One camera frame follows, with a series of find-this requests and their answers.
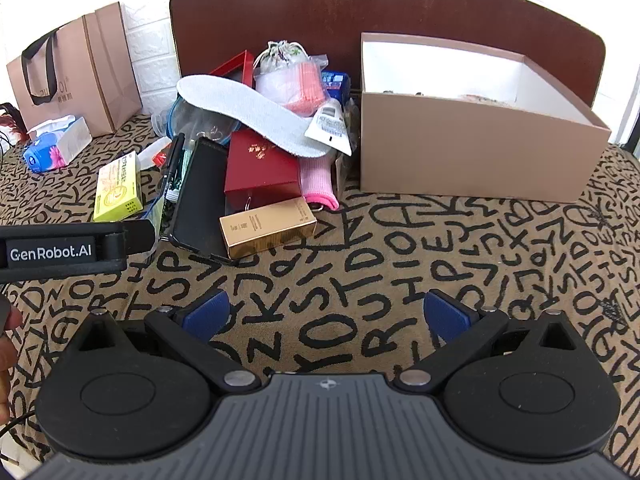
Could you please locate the black pen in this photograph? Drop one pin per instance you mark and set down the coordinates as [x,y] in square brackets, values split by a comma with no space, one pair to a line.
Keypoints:
[173,160]

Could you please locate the blue tissue pack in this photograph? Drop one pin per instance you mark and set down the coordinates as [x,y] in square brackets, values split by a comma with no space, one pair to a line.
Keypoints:
[50,152]

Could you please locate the red sachet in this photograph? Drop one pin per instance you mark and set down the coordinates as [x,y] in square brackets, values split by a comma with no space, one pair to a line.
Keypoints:
[160,161]

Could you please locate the plastic bag of pink masks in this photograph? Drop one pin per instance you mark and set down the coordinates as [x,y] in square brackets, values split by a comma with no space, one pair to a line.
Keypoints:
[295,85]

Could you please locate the person's left hand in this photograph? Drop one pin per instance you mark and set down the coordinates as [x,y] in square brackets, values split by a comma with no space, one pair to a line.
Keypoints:
[6,360]

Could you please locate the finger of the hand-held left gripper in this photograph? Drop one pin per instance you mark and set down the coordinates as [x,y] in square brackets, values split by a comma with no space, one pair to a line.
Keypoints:
[142,236]

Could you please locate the blue packet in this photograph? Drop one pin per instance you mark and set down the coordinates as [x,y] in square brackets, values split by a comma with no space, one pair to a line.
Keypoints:
[335,85]

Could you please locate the letter-printed brown cloth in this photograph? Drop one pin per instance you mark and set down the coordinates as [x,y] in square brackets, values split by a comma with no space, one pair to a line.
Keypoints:
[350,280]

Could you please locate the yellow-green medicine box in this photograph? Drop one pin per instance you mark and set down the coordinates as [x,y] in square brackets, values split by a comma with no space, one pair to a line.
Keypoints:
[117,190]

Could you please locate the pink sock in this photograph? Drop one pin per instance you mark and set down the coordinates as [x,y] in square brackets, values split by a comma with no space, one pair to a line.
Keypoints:
[317,180]

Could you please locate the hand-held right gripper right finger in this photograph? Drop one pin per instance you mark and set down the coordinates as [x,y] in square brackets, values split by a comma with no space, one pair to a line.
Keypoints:
[445,312]

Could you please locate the blue-rimmed mesh net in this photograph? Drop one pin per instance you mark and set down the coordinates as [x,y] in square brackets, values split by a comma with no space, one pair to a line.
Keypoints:
[200,122]

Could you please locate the dark brown headboard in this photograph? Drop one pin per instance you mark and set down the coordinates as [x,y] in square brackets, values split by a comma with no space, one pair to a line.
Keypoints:
[400,5]

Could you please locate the brown cardboard box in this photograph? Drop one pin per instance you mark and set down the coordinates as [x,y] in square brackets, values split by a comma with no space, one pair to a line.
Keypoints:
[75,75]

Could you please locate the red tassel ornament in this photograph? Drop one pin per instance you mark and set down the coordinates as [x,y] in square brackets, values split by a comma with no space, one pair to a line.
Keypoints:
[12,127]

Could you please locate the red gift box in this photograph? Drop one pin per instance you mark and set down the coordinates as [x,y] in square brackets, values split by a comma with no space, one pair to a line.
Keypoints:
[260,165]

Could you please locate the pink cardboard box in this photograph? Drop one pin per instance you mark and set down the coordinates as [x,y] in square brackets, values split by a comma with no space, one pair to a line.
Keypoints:
[470,150]

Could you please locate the clear plastic container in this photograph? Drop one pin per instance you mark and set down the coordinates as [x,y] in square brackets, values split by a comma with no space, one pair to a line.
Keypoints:
[160,122]

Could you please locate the gold box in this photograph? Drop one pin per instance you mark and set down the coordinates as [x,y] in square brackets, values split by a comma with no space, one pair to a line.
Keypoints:
[270,227]

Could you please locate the white barcode label packet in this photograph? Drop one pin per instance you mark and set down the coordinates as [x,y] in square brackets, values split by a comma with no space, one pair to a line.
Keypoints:
[327,127]

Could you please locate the black case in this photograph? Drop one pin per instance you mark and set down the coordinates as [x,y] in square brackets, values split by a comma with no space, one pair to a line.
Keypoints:
[200,200]

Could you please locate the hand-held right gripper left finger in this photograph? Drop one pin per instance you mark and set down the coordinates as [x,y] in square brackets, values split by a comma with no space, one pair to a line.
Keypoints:
[207,312]

